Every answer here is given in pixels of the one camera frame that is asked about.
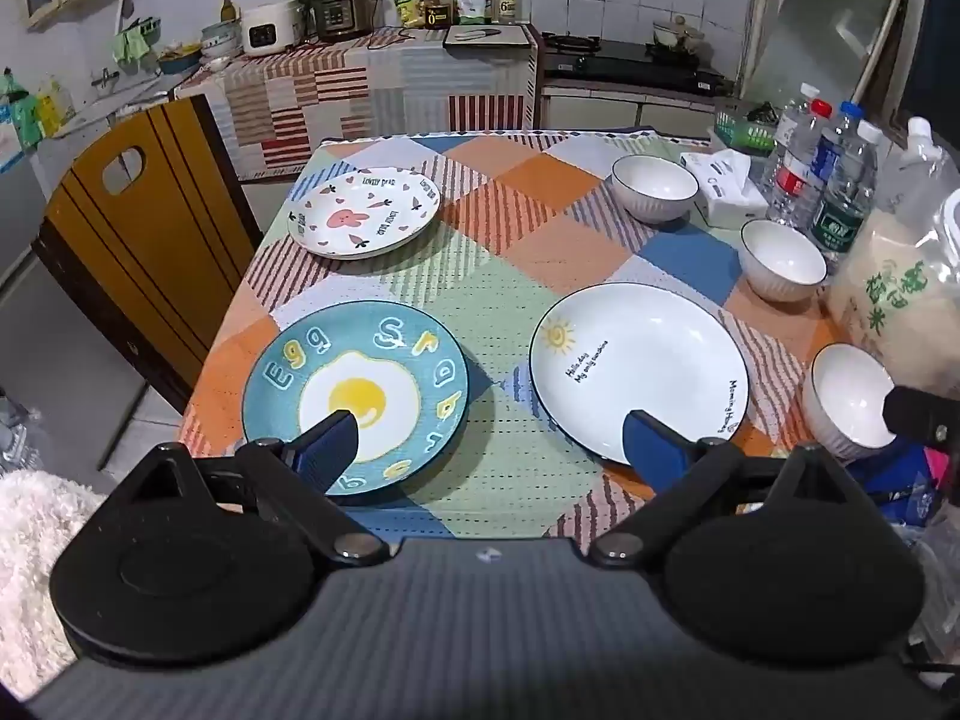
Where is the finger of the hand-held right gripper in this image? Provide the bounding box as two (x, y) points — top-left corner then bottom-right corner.
(883, 386), (960, 452)

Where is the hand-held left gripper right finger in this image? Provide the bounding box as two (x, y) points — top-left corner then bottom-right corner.
(585, 409), (863, 567)

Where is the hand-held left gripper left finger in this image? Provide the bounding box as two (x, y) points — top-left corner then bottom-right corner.
(112, 409), (391, 563)

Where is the white ribbed bowl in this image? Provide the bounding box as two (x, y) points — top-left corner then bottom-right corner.
(610, 154), (700, 224)
(802, 343), (901, 461)
(739, 219), (828, 304)

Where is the white plate with sun print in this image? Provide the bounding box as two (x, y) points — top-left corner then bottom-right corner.
(529, 283), (749, 466)

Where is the blue plate with fried egg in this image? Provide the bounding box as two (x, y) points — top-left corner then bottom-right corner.
(241, 300), (471, 497)

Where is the white plate with pink bunny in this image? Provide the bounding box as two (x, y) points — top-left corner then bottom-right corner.
(287, 166), (442, 261)

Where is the stack of bowls on counter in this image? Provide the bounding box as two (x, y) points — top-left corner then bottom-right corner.
(200, 21), (242, 61)

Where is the blue plastic packet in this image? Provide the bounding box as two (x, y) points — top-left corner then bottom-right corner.
(862, 439), (946, 526)

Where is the clear bag of rice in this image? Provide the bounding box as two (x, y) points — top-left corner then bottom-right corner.
(825, 116), (960, 391)

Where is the clear plastic bag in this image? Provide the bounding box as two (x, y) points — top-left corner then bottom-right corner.
(900, 525), (960, 653)

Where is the water bottle with green label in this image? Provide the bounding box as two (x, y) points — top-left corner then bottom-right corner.
(812, 120), (882, 267)

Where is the checked patchwork tablecloth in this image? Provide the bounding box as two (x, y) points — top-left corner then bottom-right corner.
(176, 129), (886, 541)

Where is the white tissue box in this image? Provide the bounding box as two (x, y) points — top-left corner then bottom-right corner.
(680, 148), (770, 230)

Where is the water bottle with red label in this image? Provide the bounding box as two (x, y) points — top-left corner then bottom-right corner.
(766, 99), (833, 230)

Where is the brown wooden chair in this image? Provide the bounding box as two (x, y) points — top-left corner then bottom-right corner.
(31, 95), (263, 415)

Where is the water bottle with blue label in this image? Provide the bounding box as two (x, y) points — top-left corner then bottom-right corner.
(810, 101), (860, 188)

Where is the white fluffy blanket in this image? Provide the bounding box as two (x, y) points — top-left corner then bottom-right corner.
(0, 469), (106, 698)

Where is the clear water bottle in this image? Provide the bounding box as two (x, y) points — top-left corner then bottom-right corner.
(769, 82), (818, 188)

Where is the green plastic basket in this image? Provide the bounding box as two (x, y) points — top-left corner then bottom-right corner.
(712, 109), (777, 151)

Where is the white base cabinet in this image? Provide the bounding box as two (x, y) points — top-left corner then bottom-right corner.
(540, 86), (740, 140)

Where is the striped patchwork counter cloth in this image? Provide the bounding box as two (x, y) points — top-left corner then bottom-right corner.
(176, 26), (541, 181)

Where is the black gas stove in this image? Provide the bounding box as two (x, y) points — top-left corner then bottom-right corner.
(541, 34), (736, 95)

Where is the large metal sheet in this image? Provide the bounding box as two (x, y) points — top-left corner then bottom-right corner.
(739, 0), (912, 143)

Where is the blue bowl with food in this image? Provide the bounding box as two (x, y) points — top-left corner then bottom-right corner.
(156, 45), (203, 76)

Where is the white pot with lid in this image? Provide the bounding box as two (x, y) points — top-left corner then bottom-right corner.
(651, 15), (706, 53)

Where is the white rice cooker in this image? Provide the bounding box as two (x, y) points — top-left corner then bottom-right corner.
(238, 1), (305, 56)

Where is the black pressure cooker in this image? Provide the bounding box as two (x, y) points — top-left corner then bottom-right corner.
(311, 0), (376, 44)

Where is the white cutting board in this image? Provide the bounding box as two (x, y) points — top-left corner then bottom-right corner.
(442, 24), (530, 52)

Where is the yellow detergent bottle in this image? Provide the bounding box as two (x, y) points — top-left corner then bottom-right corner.
(36, 79), (76, 136)

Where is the green hanging cloth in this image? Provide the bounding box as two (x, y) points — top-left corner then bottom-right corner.
(112, 30), (151, 68)

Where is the green plastic bag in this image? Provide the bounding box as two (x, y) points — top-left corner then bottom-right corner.
(0, 67), (38, 151)

